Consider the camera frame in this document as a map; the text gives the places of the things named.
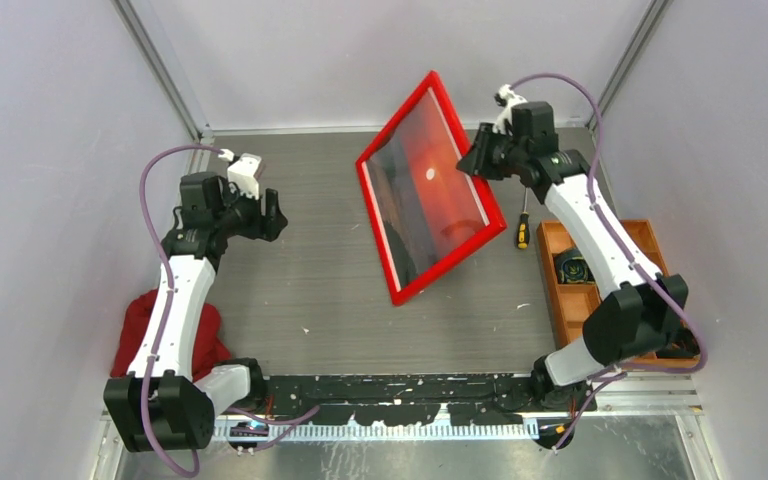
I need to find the orange compartment tray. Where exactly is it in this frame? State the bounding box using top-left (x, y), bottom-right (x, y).
top-left (534, 219), bottom-right (668, 347)

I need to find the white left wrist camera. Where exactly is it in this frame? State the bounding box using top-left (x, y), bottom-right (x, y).
top-left (218, 149), bottom-right (264, 200)

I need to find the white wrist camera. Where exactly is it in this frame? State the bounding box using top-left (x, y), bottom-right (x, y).
top-left (218, 149), bottom-right (264, 200)
top-left (492, 84), bottom-right (528, 135)

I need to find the white slotted cable duct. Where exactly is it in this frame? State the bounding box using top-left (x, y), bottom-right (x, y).
top-left (125, 422), bottom-right (542, 444)

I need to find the sunset photo print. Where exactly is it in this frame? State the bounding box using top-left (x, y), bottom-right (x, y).
top-left (361, 88), bottom-right (490, 293)

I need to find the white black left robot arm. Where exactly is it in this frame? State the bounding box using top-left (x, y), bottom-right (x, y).
top-left (103, 172), bottom-right (288, 452)

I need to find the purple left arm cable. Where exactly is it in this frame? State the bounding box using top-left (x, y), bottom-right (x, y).
top-left (138, 144), bottom-right (322, 480)

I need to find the blue yellow rolled tie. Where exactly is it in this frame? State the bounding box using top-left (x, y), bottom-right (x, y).
top-left (553, 247), bottom-right (595, 284)

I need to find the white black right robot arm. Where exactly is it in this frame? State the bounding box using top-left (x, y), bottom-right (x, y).
top-left (457, 97), bottom-right (688, 411)

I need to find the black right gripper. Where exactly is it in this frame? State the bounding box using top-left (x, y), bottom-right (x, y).
top-left (459, 123), bottom-right (526, 182)

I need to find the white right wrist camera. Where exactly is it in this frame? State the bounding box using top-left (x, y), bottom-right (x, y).
top-left (492, 84), bottom-right (528, 135)

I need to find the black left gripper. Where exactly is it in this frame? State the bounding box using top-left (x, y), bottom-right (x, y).
top-left (214, 179), bottom-right (286, 241)

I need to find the black yellow screwdriver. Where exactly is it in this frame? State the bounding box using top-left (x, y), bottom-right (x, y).
top-left (515, 190), bottom-right (531, 250)

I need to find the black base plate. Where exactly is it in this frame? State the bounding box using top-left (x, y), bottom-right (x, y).
top-left (202, 372), bottom-right (599, 429)

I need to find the red cloth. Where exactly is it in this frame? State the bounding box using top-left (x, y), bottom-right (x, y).
top-left (110, 289), bottom-right (231, 381)

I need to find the red picture frame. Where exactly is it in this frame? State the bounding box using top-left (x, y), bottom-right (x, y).
top-left (355, 71), bottom-right (507, 306)

